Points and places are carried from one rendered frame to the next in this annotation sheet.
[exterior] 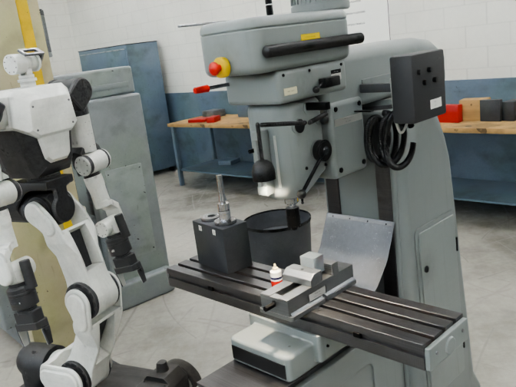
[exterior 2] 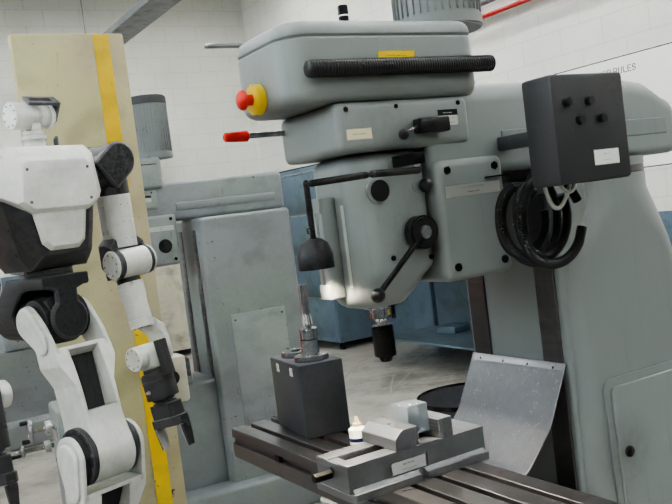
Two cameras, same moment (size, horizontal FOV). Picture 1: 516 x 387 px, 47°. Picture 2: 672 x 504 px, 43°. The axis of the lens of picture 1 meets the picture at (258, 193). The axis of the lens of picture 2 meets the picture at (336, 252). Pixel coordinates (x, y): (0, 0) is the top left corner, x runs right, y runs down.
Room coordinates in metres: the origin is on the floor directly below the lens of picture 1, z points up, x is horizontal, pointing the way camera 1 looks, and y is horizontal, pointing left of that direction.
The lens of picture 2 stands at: (0.15, -0.44, 1.53)
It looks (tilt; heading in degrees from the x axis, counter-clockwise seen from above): 3 degrees down; 13
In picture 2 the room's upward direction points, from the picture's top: 7 degrees counter-clockwise
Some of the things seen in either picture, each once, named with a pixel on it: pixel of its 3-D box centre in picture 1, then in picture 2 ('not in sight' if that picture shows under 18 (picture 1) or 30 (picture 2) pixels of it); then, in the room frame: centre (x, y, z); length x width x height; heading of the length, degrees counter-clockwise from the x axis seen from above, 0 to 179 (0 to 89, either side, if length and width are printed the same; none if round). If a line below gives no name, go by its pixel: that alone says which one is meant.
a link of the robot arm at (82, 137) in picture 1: (85, 143); (121, 235); (2.30, 0.63, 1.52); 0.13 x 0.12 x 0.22; 153
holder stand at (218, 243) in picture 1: (221, 241); (308, 389); (2.31, 0.17, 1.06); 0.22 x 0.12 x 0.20; 36
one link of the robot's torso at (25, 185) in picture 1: (35, 199); (39, 307); (2.13, 0.81, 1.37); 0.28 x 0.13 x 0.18; 62
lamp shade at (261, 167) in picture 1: (262, 169); (314, 253); (1.79, -0.02, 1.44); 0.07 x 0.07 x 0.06
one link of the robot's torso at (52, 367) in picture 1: (77, 368); not in sight; (2.12, 0.79, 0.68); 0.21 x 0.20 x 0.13; 62
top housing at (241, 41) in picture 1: (276, 42); (356, 71); (1.97, -0.12, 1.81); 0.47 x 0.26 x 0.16; 133
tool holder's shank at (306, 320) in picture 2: (220, 189); (304, 306); (2.27, 0.14, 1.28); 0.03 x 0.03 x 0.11
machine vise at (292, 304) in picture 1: (308, 282); (401, 446); (1.89, -0.13, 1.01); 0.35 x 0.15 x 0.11; 134
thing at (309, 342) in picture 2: (224, 212); (309, 343); (2.27, 0.14, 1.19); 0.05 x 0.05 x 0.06
